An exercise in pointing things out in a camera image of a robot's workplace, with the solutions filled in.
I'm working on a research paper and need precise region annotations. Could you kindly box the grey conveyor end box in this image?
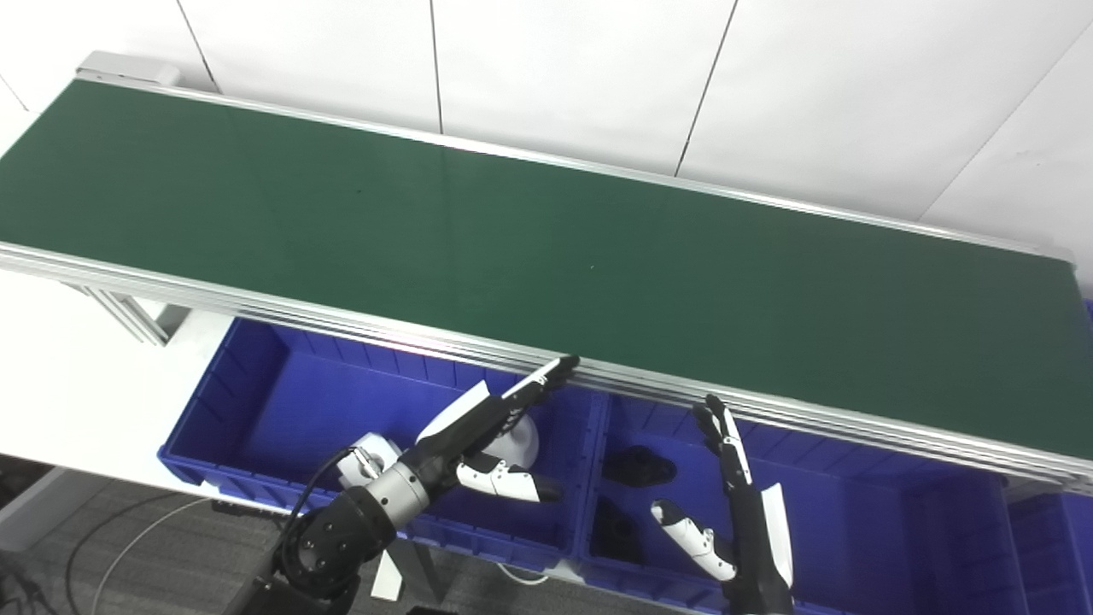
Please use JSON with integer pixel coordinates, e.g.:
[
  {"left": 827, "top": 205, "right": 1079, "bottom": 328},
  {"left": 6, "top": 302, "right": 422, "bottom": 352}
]
[{"left": 75, "top": 50, "right": 182, "bottom": 87}]

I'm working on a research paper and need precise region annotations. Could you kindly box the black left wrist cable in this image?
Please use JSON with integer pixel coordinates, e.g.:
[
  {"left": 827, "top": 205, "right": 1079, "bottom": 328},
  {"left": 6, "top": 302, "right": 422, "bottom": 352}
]
[{"left": 280, "top": 447, "right": 359, "bottom": 565}]

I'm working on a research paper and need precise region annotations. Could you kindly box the grey floor cable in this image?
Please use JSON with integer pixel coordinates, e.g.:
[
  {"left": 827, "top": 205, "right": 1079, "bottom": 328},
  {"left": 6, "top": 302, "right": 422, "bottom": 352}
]
[{"left": 64, "top": 491, "right": 216, "bottom": 615}]

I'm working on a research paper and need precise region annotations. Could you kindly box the blue plastic bin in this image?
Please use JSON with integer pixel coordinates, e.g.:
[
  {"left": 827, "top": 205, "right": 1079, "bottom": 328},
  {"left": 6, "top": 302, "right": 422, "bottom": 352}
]
[
  {"left": 576, "top": 393, "right": 1030, "bottom": 615},
  {"left": 1008, "top": 299, "right": 1093, "bottom": 615},
  {"left": 158, "top": 318, "right": 609, "bottom": 573}
]

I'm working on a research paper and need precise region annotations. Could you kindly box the aluminium conveyor leg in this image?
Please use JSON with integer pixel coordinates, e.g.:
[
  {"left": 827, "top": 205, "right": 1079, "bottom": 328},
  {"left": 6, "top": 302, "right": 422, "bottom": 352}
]
[{"left": 64, "top": 286, "right": 191, "bottom": 348}]

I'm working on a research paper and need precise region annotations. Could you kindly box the black blocky part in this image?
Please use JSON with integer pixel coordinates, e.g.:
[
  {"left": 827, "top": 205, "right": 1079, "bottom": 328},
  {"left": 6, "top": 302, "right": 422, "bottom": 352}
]
[{"left": 589, "top": 497, "right": 647, "bottom": 565}]

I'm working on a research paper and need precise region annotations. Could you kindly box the white cube part with hole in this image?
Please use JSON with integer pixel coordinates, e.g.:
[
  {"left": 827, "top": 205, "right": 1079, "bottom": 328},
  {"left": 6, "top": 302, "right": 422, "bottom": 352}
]
[{"left": 338, "top": 432, "right": 403, "bottom": 489}]

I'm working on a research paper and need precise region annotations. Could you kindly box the white round part with hole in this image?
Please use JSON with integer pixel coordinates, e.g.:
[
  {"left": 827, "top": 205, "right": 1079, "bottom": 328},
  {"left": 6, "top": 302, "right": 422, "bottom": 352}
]
[{"left": 482, "top": 410, "right": 541, "bottom": 471}]

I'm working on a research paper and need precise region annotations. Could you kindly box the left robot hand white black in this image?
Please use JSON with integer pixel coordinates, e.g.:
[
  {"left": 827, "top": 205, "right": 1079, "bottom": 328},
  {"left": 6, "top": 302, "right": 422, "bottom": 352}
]
[{"left": 400, "top": 354, "right": 582, "bottom": 505}]

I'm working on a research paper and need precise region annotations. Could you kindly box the green conveyor belt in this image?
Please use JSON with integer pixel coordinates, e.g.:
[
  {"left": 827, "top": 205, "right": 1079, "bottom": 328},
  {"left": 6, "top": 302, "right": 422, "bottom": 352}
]
[
  {"left": 0, "top": 79, "right": 1093, "bottom": 462},
  {"left": 0, "top": 73, "right": 1093, "bottom": 498}
]

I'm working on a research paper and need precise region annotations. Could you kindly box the white support post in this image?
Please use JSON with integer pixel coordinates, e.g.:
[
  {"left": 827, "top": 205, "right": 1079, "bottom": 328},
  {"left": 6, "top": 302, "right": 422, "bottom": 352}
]
[{"left": 371, "top": 547, "right": 412, "bottom": 604}]

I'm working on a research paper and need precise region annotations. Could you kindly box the black flat part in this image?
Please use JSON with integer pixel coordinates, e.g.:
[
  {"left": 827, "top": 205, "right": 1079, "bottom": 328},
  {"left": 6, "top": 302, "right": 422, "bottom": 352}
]
[{"left": 603, "top": 445, "right": 678, "bottom": 489}]

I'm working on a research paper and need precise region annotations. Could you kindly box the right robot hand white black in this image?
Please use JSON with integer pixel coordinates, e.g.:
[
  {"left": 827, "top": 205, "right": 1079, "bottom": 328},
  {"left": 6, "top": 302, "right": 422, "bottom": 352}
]
[{"left": 651, "top": 394, "right": 796, "bottom": 615}]

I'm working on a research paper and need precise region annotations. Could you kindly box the white cable under bins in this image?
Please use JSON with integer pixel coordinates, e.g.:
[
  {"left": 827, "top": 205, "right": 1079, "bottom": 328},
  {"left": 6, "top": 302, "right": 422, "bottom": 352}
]
[{"left": 498, "top": 562, "right": 552, "bottom": 587}]

